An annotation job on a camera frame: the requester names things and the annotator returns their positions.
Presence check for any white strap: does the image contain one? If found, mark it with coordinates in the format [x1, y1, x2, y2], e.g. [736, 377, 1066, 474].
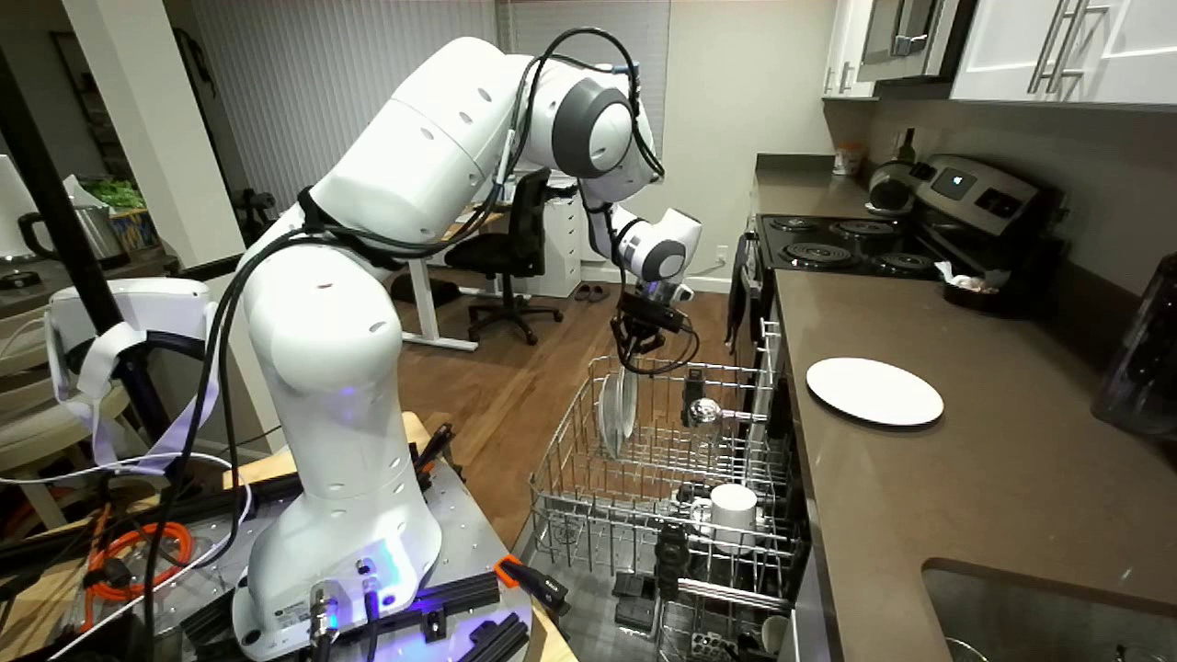
[45, 276, 230, 480]

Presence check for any white drawer cabinet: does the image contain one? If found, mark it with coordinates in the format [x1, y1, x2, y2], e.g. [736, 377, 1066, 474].
[544, 197, 593, 303]

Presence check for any black and steel stove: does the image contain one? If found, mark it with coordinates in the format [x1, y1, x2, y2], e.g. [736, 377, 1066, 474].
[730, 154, 1066, 365]

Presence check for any clear drinking glass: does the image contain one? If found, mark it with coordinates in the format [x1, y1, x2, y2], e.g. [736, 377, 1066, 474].
[675, 365, 764, 436]

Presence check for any orange and black clamp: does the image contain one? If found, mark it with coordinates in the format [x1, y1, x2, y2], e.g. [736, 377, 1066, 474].
[493, 553, 574, 617]

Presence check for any wooden top desk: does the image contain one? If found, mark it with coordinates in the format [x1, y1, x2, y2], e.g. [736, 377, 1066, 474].
[395, 208, 511, 357]

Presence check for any orange cable roll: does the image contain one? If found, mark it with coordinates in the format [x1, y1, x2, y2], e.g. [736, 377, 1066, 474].
[82, 520, 199, 602]

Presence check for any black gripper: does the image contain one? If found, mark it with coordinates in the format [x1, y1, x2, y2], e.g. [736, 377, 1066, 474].
[619, 292, 692, 377]

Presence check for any black stand pole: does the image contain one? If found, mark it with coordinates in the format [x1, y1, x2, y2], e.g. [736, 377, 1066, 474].
[0, 47, 169, 447]

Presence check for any white mug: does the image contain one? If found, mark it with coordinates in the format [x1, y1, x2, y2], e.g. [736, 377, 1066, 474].
[707, 482, 764, 539]

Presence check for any steel microwave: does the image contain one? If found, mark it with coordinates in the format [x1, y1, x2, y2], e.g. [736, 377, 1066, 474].
[858, 0, 981, 88]

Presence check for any steel kitchen sink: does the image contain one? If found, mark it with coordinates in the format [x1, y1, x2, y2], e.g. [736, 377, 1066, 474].
[914, 557, 1177, 662]

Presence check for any dark cutlery basket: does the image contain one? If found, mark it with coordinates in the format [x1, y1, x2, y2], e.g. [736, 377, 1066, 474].
[608, 528, 799, 662]

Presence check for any metal robot table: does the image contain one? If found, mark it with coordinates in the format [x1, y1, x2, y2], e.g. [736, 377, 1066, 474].
[46, 408, 582, 662]

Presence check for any green leafy item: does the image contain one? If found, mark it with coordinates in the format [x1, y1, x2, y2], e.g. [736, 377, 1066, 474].
[82, 176, 145, 219]

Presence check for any wire dishwasher rack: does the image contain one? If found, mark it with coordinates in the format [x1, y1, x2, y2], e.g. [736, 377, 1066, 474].
[520, 317, 812, 617]

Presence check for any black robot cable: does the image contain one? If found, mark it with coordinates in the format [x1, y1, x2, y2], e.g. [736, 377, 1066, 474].
[124, 26, 707, 662]

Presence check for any white upper cabinet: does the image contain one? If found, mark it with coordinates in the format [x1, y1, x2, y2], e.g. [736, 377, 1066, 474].
[948, 0, 1177, 107]
[820, 0, 880, 103]

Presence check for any black office chair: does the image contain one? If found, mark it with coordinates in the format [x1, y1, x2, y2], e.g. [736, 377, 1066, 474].
[441, 168, 582, 347]

